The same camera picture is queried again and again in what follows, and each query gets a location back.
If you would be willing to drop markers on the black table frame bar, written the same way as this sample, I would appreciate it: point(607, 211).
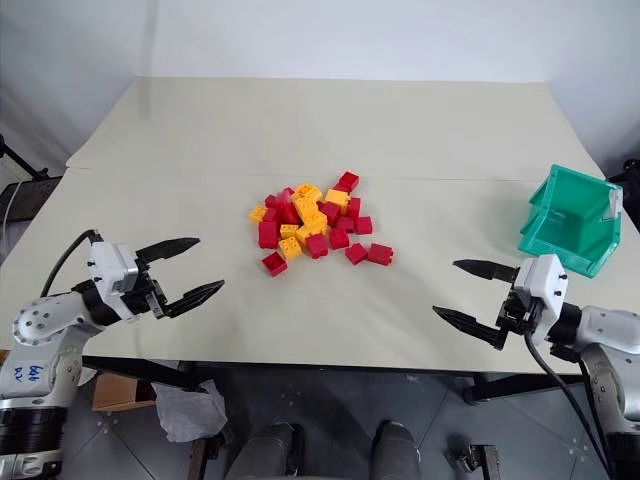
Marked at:
point(520, 387)
point(145, 372)

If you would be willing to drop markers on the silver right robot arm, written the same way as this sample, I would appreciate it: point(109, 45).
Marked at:
point(607, 330)

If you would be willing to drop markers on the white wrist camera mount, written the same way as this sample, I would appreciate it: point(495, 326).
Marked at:
point(542, 280)
point(109, 267)

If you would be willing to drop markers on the black tripod stand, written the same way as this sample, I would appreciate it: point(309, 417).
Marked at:
point(22, 162)

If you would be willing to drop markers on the green plastic bin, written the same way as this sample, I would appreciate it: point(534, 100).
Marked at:
point(565, 225)

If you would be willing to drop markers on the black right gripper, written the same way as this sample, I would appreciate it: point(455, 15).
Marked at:
point(517, 312)

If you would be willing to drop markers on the brown cardboard box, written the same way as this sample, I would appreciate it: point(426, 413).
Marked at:
point(120, 392)

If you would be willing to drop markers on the dark floor mat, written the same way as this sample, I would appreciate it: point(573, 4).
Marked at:
point(35, 197)

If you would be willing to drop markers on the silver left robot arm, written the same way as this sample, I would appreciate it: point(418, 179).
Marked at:
point(42, 320)

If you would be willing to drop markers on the black metal floor bracket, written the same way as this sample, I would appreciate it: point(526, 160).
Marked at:
point(475, 457)

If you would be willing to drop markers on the red plastic building brick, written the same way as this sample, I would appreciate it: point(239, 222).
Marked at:
point(288, 211)

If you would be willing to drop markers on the white crumpled plastic bag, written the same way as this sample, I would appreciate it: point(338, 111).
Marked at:
point(187, 410)

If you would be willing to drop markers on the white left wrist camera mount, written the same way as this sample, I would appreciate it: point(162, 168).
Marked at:
point(109, 267)

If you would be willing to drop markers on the white label on bin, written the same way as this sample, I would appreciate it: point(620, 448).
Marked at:
point(613, 202)

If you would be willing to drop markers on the black object at wall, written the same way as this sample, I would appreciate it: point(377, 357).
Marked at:
point(627, 171)

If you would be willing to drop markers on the dark rounded shape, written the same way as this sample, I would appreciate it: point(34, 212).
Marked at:
point(265, 452)
point(397, 450)

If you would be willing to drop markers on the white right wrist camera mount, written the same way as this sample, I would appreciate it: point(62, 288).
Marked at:
point(542, 280)

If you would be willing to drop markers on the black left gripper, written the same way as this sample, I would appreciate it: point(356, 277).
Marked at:
point(145, 300)

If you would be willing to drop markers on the brown table leg foot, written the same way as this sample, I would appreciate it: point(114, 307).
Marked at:
point(202, 455)

